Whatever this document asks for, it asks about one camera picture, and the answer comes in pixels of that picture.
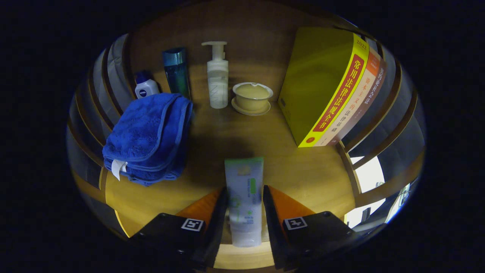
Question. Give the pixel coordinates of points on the thick yellow book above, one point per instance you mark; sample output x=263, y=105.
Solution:
x=314, y=83

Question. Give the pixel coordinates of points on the white squeeze tube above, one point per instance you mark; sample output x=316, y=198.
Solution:
x=244, y=189

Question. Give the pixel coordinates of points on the teal cylindrical bottle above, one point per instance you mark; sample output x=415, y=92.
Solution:
x=177, y=74

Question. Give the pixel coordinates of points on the brown-spined book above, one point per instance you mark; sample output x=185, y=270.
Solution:
x=373, y=96

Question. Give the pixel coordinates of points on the wooden countertop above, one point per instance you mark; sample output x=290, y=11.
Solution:
x=288, y=170

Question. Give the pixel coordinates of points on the wooden cabinet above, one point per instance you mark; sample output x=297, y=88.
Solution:
x=257, y=26

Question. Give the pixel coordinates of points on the small blue-capped white bottle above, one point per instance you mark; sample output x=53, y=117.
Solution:
x=147, y=89

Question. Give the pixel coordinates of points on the white pump bottle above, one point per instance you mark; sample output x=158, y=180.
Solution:
x=218, y=83

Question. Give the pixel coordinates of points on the beige lidded teacup with saucer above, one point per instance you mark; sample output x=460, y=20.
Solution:
x=252, y=96

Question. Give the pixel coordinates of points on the orange-spined book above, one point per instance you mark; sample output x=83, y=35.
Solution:
x=360, y=98

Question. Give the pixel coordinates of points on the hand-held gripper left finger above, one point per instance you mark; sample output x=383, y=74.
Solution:
x=216, y=220

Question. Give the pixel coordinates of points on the blue folded towel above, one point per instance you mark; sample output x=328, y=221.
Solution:
x=147, y=136

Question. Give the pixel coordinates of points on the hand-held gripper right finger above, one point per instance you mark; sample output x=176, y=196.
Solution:
x=273, y=223

